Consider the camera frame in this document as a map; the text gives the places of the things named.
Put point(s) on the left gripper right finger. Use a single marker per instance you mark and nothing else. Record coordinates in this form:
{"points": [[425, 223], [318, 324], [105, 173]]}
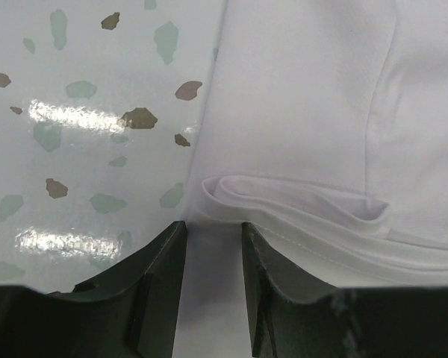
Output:
{"points": [[294, 314]]}

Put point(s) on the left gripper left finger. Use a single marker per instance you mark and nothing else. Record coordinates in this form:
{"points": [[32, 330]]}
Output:
{"points": [[128, 310]]}

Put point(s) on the white t shirt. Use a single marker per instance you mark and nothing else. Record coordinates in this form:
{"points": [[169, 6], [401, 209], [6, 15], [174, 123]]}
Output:
{"points": [[326, 129]]}

